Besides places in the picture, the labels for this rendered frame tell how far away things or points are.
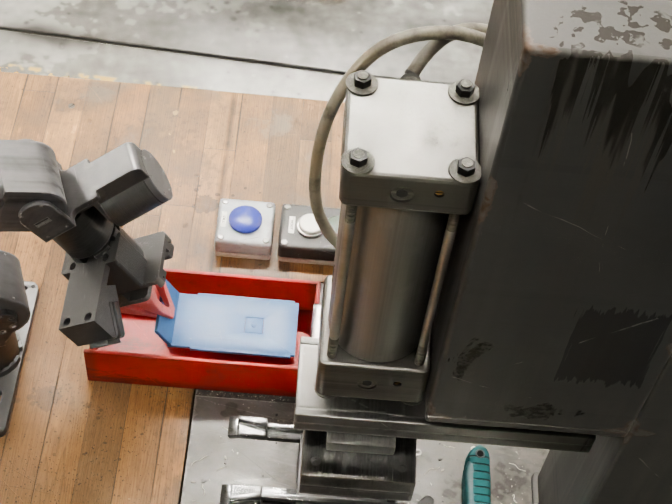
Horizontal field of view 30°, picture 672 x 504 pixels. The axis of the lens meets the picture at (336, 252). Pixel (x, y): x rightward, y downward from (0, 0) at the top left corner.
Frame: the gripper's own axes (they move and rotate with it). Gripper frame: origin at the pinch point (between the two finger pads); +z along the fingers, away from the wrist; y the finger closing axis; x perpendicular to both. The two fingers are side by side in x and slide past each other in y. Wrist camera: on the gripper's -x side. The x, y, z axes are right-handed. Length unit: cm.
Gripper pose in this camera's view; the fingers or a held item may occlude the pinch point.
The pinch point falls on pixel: (166, 310)
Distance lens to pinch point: 139.9
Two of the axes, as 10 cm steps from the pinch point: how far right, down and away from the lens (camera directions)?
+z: 4.3, 5.5, 7.1
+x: 0.5, -8.0, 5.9
